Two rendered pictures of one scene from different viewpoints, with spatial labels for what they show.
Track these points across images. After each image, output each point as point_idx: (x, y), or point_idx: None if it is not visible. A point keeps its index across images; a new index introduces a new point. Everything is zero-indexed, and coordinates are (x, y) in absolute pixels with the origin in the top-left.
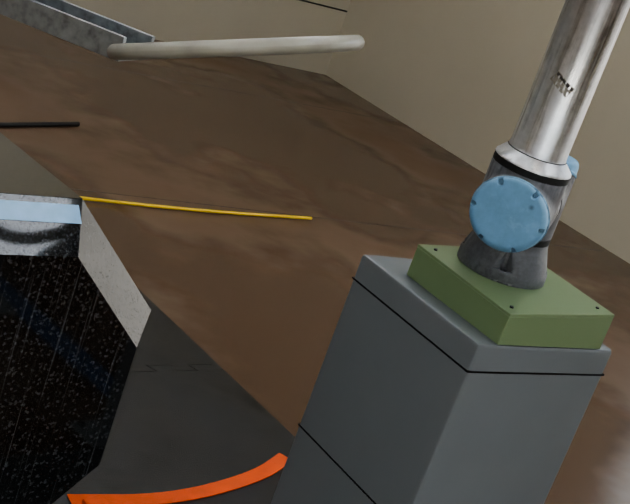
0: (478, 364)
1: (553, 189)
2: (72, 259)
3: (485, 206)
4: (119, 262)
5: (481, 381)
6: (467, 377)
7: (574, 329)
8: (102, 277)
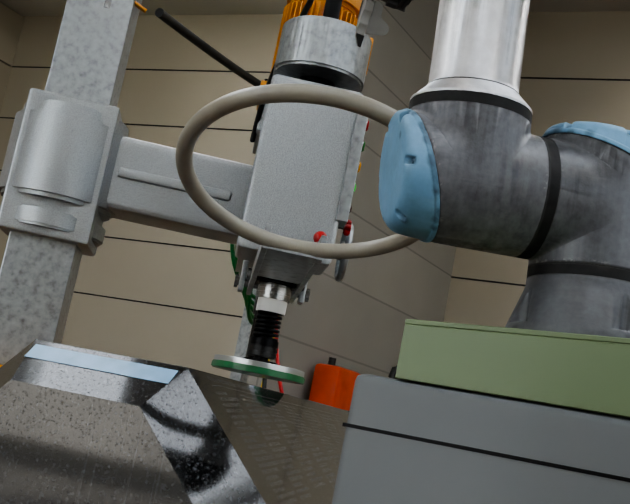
0: (362, 412)
1: (443, 106)
2: (133, 408)
3: (382, 175)
4: (231, 451)
5: (378, 450)
6: (347, 437)
7: (580, 366)
8: (180, 445)
